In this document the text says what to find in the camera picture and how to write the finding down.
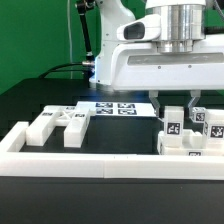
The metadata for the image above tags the white marker base sheet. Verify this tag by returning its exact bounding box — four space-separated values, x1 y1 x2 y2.
76 101 155 117

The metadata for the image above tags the small white chair part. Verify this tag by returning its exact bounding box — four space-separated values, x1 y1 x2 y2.
164 106 184 148

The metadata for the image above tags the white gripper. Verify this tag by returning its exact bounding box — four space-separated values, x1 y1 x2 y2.
111 0 224 118

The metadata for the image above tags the white chair back frame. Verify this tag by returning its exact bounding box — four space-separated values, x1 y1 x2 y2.
26 106 91 148

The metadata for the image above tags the white U-shaped fence frame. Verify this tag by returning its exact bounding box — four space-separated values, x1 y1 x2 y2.
0 122 224 180

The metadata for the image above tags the white tagged cube right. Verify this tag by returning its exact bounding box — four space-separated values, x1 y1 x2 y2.
192 107 206 123

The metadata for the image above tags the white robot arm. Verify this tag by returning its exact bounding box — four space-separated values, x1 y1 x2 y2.
76 0 224 108

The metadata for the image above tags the white chair seat block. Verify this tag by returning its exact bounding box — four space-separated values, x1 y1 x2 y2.
157 129 224 156

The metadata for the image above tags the thin white cable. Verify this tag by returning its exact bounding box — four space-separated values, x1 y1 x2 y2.
66 0 74 80

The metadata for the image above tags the black cable hose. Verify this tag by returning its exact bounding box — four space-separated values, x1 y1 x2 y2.
38 0 98 80

